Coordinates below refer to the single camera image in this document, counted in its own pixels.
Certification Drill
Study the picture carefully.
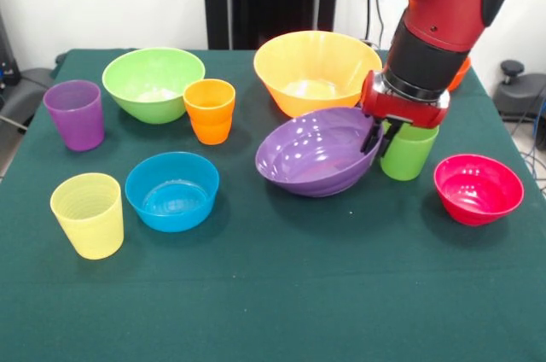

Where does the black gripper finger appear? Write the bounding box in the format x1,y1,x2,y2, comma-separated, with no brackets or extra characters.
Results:
380,120,404,157
360,118,383,154

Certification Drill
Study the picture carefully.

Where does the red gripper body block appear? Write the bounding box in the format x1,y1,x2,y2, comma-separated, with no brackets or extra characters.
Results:
360,69,451,128

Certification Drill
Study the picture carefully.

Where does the purple bowl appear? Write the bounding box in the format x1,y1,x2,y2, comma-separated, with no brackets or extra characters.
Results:
254,106,385,199

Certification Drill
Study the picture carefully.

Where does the green cup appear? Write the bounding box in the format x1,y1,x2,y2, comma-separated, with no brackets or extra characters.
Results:
380,121,440,182

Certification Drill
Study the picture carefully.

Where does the red-orange bowl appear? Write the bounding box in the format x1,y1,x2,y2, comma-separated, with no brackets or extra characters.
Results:
446,56,473,93

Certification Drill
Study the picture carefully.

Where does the large yellow-orange bowl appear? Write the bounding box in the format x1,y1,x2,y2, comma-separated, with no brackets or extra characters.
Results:
253,30,384,120

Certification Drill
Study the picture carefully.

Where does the pink bowl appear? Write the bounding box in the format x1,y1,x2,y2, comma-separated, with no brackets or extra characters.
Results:
433,154,526,227

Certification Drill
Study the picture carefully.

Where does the dark grey stand base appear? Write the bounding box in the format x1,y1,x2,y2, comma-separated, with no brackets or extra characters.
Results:
0,66,59,132
493,59,546,123

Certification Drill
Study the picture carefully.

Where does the orange cup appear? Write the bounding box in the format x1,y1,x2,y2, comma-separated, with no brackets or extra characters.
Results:
183,78,237,146

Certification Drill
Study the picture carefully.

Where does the dark green tablecloth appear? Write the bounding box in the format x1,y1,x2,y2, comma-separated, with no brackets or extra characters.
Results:
0,48,546,362

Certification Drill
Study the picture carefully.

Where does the blue bowl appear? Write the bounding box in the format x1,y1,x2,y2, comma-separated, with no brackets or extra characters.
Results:
124,151,221,234

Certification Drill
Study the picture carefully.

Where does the green bowl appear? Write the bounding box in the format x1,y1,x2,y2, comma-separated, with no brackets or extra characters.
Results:
101,46,206,126

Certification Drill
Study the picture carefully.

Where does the purple cup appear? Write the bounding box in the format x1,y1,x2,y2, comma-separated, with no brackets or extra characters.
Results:
43,79,106,153

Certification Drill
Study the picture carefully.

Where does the yellow cup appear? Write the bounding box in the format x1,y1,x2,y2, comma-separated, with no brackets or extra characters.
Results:
49,172,125,260

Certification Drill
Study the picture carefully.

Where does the black electronic device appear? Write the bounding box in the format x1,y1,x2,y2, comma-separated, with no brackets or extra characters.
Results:
0,11,21,96

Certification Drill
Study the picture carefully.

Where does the black hanging cable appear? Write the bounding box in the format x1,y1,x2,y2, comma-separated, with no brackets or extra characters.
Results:
366,0,387,50

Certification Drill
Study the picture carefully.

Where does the blue cable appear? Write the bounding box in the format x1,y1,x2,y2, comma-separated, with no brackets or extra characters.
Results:
522,95,546,192

